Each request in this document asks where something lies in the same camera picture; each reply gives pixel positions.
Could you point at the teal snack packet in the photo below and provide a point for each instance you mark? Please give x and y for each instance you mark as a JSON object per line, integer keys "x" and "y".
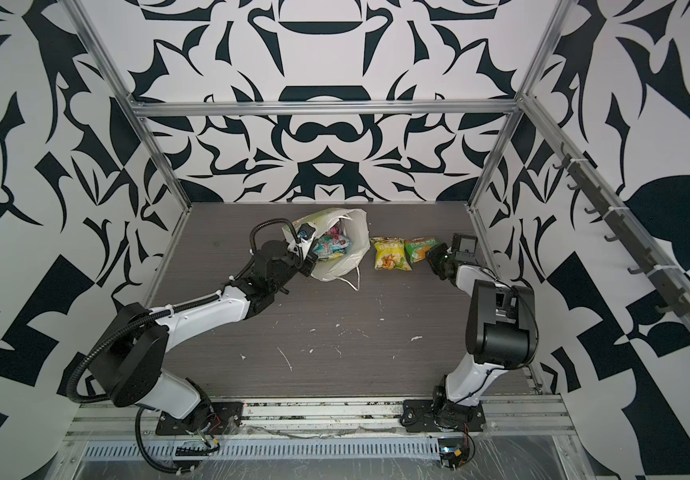
{"x": 331, "y": 246}

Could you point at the white floral paper bag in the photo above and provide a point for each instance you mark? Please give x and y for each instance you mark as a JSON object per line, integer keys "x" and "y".
{"x": 349, "y": 222}

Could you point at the small electronics board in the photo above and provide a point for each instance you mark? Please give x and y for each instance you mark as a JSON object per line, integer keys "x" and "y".
{"x": 455, "y": 452}

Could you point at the yellow snack packet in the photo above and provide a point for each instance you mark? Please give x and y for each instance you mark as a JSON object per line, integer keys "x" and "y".
{"x": 390, "y": 254}

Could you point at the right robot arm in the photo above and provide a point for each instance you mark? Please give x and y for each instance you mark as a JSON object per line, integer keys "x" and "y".
{"x": 501, "y": 333}

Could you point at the white slotted cable duct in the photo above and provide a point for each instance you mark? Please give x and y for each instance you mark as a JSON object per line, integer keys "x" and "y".
{"x": 421, "y": 448}

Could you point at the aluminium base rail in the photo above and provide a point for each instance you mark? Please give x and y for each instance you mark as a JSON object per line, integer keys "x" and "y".
{"x": 323, "y": 418}

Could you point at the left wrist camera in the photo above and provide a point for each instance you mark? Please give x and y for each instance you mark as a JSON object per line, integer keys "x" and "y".
{"x": 306, "y": 232}

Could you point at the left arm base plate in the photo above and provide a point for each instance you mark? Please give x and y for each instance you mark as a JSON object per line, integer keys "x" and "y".
{"x": 222, "y": 417}

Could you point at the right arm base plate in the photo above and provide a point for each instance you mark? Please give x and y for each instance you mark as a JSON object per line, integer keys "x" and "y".
{"x": 424, "y": 416}

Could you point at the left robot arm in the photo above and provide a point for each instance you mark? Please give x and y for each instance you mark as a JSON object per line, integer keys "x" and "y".
{"x": 128, "y": 360}

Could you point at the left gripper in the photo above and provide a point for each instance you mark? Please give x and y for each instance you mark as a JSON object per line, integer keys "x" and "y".
{"x": 308, "y": 263}

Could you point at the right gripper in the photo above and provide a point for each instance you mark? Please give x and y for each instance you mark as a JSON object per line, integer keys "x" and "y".
{"x": 435, "y": 254}

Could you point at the black wall hook rack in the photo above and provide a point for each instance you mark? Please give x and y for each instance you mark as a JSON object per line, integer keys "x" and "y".
{"x": 626, "y": 230}

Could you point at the green snack packet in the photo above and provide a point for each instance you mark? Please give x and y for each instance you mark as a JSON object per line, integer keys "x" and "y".
{"x": 417, "y": 248}

